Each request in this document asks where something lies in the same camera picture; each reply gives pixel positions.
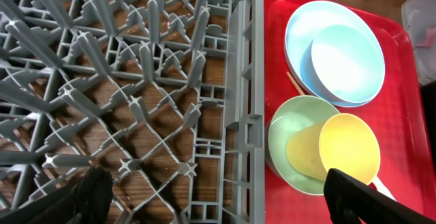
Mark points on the light blue plate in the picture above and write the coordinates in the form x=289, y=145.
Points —
x=305, y=22

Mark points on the red serving tray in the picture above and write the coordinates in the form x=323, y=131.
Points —
x=395, y=116

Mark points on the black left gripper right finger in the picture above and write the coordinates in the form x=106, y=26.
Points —
x=351, y=201

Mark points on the yellow plastic cup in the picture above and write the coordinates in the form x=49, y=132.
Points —
x=343, y=141

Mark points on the wooden chopstick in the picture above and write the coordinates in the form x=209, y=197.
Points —
x=295, y=84

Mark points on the clear plastic waste bin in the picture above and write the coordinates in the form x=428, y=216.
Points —
x=418, y=18

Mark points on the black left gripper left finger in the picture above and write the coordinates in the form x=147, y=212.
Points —
x=86, y=201

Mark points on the green bowl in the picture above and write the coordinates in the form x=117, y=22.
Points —
x=292, y=116

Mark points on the grey dishwasher rack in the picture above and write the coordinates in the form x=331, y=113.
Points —
x=164, y=95

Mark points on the light blue bowl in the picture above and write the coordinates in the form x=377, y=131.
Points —
x=344, y=65

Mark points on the white plastic fork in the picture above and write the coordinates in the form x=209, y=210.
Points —
x=381, y=188

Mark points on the black food waste tray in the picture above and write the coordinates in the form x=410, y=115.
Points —
x=428, y=93

